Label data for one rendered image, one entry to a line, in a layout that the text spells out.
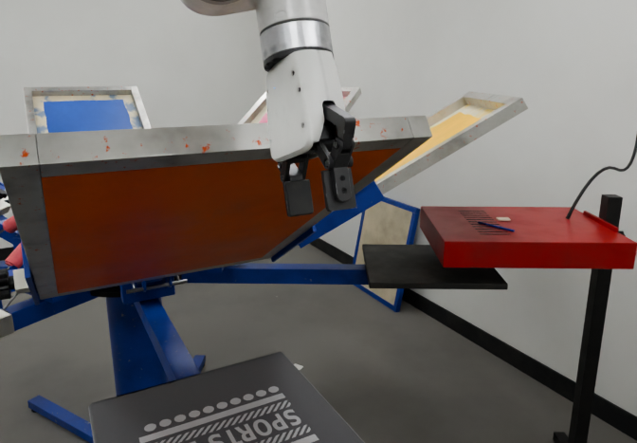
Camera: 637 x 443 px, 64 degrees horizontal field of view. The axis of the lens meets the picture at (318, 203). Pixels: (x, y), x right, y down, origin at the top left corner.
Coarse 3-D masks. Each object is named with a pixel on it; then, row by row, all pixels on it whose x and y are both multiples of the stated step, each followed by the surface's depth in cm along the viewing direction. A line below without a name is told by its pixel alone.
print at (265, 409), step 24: (216, 408) 107; (240, 408) 107; (264, 408) 107; (288, 408) 107; (144, 432) 100; (168, 432) 100; (192, 432) 100; (216, 432) 100; (240, 432) 100; (264, 432) 100; (288, 432) 100; (312, 432) 100
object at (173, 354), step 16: (144, 304) 162; (160, 304) 162; (144, 320) 158; (160, 320) 152; (160, 336) 142; (176, 336) 142; (160, 352) 138; (176, 352) 134; (176, 368) 127; (192, 368) 127
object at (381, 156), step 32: (256, 160) 71; (384, 160) 86; (256, 192) 84; (320, 192) 94; (224, 224) 98; (256, 224) 105; (288, 224) 112; (192, 256) 118; (224, 256) 128; (256, 256) 139
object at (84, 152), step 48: (0, 144) 54; (48, 144) 56; (96, 144) 58; (144, 144) 61; (192, 144) 63; (240, 144) 66; (384, 144) 78; (48, 240) 80; (288, 240) 129; (48, 288) 112; (96, 288) 125
